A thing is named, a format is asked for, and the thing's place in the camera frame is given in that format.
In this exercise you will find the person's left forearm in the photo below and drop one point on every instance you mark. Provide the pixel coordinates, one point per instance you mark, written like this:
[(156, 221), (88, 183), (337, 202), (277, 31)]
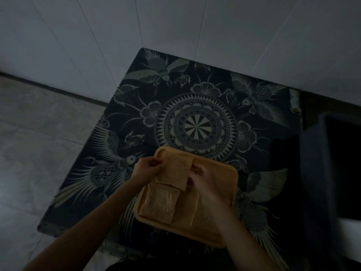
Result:
[(84, 231)]

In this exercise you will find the dark bird patterned tablecloth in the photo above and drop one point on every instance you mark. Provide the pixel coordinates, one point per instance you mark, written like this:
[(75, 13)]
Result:
[(197, 110)]

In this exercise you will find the person's right thumb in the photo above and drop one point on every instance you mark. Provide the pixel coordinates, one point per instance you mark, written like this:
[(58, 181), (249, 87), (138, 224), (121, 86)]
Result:
[(197, 170)]

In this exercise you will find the person's left thumb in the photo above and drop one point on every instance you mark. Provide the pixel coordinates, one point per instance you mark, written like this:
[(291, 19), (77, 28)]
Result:
[(155, 161)]

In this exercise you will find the person's left hand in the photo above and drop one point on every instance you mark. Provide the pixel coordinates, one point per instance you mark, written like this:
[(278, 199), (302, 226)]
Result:
[(143, 172)]

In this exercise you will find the dark blue plastic bin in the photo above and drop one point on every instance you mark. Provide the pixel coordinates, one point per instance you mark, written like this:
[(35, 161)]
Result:
[(316, 180)]

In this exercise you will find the person's right hand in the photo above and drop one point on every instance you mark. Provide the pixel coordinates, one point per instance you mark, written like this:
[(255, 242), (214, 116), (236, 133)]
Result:
[(207, 183)]

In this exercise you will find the person's right forearm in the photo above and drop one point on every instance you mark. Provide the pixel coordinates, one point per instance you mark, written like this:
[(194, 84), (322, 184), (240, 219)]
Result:
[(242, 239)]

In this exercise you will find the tan plastic tray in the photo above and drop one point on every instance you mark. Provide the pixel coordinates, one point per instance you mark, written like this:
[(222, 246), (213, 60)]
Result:
[(222, 177)]

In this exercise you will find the brown bread slice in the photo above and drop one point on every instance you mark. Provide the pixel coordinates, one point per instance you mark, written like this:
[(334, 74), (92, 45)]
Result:
[(176, 170), (187, 208), (160, 204)]

